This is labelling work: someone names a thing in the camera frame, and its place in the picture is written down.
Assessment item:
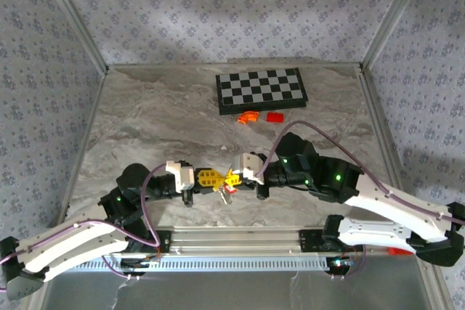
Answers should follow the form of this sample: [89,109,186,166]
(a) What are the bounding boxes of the aluminium frame rail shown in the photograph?
[53,68,109,229]
[357,64,411,209]

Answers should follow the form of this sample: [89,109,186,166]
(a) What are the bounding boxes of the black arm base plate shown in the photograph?
[145,230,171,253]
[298,229,328,253]

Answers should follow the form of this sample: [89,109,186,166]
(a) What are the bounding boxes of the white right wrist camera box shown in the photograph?
[231,152,267,186]

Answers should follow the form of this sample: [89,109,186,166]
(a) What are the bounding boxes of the grey metal sheet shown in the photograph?
[34,269,440,310]

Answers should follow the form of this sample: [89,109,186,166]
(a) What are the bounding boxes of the white slotted cable duct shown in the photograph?
[74,253,330,274]

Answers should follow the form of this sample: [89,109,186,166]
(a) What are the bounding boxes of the aluminium frame post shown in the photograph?
[423,262,456,310]
[360,0,439,68]

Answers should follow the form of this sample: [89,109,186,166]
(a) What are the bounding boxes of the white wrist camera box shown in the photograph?
[231,152,267,186]
[165,160,198,193]

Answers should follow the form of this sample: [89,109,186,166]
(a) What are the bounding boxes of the small black circuit board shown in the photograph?
[121,257,161,271]
[328,257,354,275]

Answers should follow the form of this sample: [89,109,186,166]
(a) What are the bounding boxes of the orange curved plastic piece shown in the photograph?
[237,110,261,124]

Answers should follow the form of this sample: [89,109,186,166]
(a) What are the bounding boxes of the silver keys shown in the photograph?
[217,183,235,205]

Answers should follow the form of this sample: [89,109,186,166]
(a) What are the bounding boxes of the black and grey chessboard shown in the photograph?
[215,67,310,116]

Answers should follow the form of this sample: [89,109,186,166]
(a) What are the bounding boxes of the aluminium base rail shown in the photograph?
[159,227,392,257]

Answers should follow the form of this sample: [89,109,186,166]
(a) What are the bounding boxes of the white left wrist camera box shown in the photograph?
[165,160,198,193]

